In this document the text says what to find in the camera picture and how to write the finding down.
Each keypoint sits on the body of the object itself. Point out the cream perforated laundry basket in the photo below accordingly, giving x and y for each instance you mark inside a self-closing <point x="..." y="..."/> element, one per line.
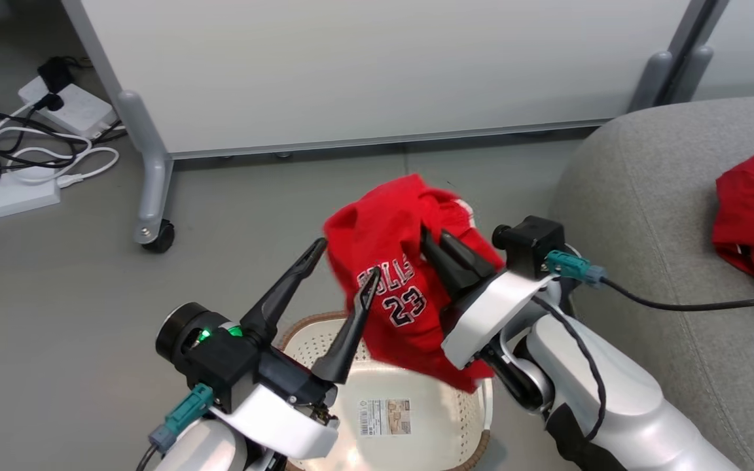
<point x="416" y="451"/>

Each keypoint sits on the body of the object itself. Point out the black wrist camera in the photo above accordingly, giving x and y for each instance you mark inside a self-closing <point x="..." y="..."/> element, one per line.
<point x="534" y="242"/>
<point x="223" y="366"/>

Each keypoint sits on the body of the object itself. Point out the black power adapter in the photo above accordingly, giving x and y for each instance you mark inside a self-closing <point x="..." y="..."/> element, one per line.
<point x="56" y="73"/>

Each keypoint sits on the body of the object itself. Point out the teal right camera connector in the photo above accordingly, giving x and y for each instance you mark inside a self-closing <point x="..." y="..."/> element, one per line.
<point x="573" y="267"/>

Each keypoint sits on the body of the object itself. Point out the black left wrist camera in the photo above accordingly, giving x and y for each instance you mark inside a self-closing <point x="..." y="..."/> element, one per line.
<point x="223" y="366"/>

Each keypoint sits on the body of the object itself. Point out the teal camera connector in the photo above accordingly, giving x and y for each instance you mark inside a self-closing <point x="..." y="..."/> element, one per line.
<point x="184" y="412"/>
<point x="573" y="267"/>

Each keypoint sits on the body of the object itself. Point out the red garment with white trim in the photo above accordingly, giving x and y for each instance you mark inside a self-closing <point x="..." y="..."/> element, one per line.
<point x="753" y="216"/>

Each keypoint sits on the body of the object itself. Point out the white power strip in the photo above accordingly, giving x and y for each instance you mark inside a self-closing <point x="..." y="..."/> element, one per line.
<point x="79" y="111"/>

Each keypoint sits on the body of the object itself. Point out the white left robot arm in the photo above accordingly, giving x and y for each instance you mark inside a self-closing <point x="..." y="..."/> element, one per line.
<point x="203" y="448"/>

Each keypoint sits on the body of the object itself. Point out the teal left camera connector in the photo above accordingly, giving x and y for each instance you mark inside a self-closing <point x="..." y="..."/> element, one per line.
<point x="184" y="412"/>

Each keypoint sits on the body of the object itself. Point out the paper label sticker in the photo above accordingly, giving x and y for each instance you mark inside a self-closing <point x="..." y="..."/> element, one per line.
<point x="385" y="417"/>

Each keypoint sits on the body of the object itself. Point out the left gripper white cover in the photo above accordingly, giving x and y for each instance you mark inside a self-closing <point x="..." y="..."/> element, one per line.
<point x="279" y="418"/>

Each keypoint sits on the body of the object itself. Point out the black plug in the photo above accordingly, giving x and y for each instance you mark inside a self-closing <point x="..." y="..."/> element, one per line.
<point x="50" y="102"/>

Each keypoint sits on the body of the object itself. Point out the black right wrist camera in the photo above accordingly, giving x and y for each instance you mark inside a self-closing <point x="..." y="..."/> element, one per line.
<point x="534" y="242"/>

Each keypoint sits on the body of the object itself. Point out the black caster wheel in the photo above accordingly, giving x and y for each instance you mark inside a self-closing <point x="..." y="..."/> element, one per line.
<point x="162" y="237"/>

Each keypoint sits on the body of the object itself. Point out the large white partition panel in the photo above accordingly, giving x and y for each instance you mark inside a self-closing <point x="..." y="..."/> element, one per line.
<point x="377" y="65"/>

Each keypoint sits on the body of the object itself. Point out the short grey partition foot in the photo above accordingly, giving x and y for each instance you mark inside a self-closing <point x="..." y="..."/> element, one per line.
<point x="691" y="72"/>
<point x="650" y="82"/>

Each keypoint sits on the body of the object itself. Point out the flat white box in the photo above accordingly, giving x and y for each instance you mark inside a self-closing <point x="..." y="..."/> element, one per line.
<point x="7" y="196"/>

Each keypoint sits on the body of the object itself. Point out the grey fabric sofa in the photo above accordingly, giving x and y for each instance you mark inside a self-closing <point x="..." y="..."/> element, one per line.
<point x="652" y="196"/>

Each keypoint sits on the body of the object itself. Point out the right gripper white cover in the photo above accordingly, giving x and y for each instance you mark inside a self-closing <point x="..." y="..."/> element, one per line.
<point x="488" y="314"/>

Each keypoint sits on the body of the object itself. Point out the narrow white partition panel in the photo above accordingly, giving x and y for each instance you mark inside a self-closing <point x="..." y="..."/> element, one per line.
<point x="750" y="46"/>

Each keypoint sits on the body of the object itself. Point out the red jersey number 23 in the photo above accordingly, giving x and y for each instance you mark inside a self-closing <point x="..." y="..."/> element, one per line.
<point x="383" y="235"/>

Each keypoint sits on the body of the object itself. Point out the long grey partition foot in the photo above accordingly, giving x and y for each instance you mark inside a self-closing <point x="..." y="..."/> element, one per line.
<point x="151" y="170"/>

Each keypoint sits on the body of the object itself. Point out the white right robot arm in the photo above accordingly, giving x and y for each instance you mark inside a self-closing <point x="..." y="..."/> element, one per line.
<point x="619" y="405"/>

